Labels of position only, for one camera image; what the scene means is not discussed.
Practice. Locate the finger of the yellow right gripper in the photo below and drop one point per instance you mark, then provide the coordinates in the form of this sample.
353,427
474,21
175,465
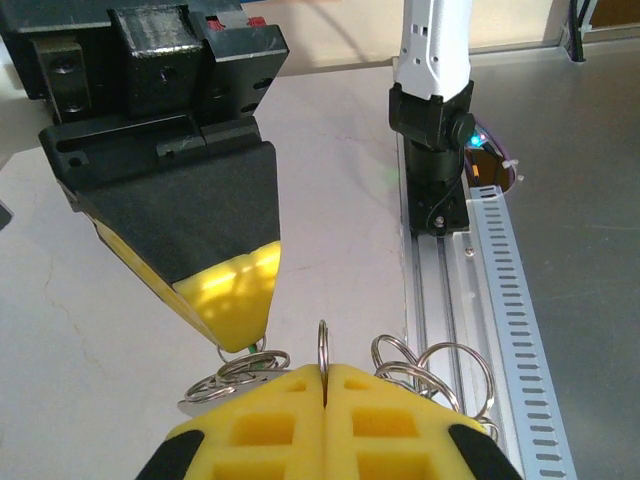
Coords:
200,215
130,260

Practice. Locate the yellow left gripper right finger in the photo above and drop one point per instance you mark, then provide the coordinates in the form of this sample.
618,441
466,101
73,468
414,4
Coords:
385,440

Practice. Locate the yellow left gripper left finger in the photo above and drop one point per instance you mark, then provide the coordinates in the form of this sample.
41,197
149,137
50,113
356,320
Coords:
270,440

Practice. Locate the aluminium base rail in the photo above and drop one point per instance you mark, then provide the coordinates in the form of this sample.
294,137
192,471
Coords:
450,325

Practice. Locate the black electronics box with LED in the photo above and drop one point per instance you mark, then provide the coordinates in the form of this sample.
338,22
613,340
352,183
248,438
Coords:
487,165

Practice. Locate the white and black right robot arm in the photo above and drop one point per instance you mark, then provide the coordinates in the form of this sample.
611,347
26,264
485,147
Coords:
435,40

